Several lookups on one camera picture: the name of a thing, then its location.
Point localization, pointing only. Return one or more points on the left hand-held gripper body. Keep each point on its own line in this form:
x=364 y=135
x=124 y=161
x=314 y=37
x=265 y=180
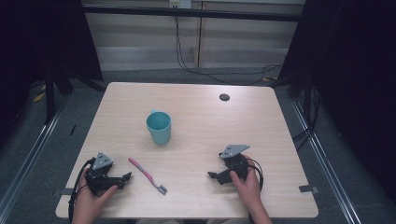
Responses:
x=101 y=174

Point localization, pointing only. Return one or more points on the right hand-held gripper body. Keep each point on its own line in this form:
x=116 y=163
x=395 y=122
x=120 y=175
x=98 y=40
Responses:
x=235 y=161

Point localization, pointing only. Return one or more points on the pink toothbrush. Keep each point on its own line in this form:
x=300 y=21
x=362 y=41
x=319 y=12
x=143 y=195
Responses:
x=145 y=174

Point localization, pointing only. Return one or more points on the teal plastic cup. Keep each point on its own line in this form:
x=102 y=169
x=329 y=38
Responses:
x=159 y=132

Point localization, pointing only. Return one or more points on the person's right hand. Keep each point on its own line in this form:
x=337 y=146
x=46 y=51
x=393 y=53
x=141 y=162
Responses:
x=247 y=186

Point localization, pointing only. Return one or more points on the person's left hand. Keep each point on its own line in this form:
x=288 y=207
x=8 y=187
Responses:
x=90 y=199

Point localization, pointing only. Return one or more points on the grey tape strip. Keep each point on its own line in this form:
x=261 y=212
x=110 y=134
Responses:
x=308 y=188
x=66 y=191

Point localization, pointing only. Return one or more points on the black metal stand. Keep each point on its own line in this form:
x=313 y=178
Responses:
x=308 y=102
x=49 y=96

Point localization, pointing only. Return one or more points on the large black curtain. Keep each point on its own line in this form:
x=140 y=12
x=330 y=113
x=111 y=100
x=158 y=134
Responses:
x=351 y=77
x=40 y=40

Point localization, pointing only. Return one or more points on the black horizontal bar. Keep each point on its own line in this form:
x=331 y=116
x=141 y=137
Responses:
x=193 y=13

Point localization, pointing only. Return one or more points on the metal floor rail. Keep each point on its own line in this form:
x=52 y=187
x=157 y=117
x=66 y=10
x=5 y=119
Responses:
x=28 y=158
x=327 y=161

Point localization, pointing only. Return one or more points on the white wall socket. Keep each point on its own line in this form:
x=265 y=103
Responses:
x=180 y=3

